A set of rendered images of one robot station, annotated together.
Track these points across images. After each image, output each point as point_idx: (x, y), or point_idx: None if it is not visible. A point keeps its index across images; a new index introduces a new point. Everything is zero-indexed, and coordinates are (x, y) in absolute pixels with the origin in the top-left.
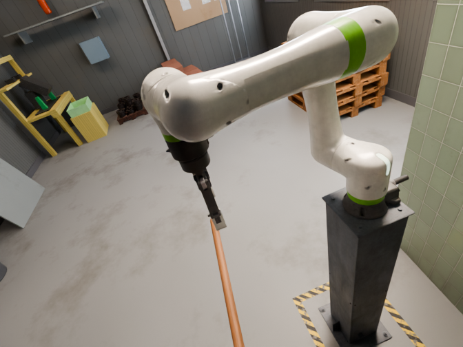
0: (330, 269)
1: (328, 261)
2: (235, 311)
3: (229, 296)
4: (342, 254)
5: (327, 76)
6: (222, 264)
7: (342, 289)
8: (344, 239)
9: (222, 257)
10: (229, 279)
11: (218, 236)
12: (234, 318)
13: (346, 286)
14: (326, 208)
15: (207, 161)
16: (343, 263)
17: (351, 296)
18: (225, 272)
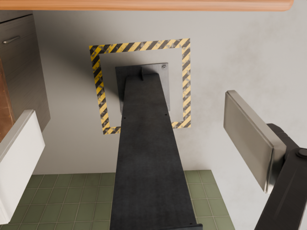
0: (166, 120)
1: (170, 127)
2: (20, 8)
3: (52, 3)
4: (143, 166)
5: None
6: (136, 4)
7: (140, 118)
8: (140, 196)
9: (156, 7)
10: (94, 9)
11: (221, 7)
12: (3, 4)
13: (132, 130)
14: (191, 209)
15: None
16: (140, 154)
17: (123, 128)
18: (111, 6)
